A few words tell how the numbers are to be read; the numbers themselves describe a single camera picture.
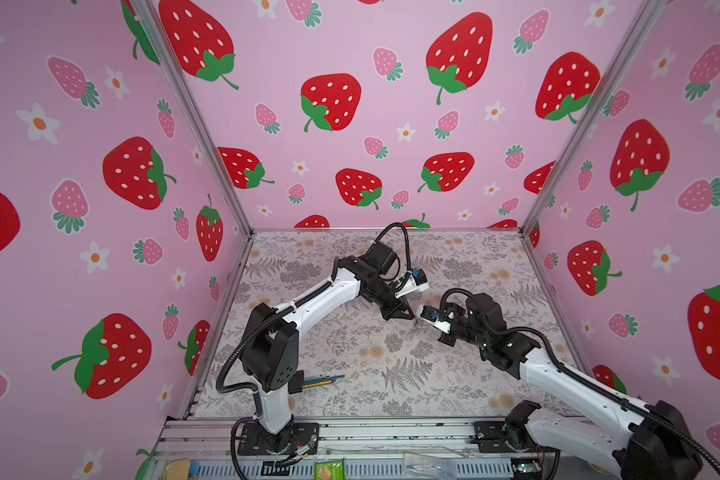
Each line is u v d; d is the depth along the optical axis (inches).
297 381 32.4
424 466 27.2
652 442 15.6
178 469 26.5
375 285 26.0
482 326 23.4
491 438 29.3
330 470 27.1
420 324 27.4
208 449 28.6
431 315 25.9
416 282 28.2
